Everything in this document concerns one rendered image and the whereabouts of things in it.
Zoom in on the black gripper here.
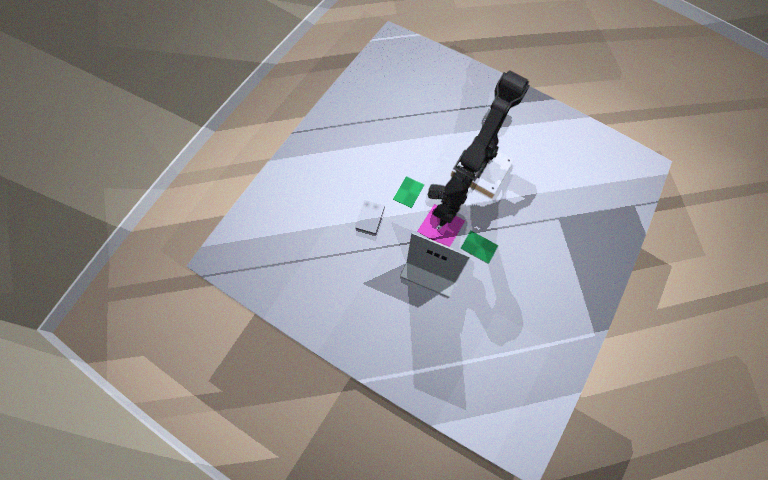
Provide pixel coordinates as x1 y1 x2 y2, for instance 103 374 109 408
433 190 468 227

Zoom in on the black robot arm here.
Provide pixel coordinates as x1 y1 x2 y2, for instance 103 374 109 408
427 71 530 203

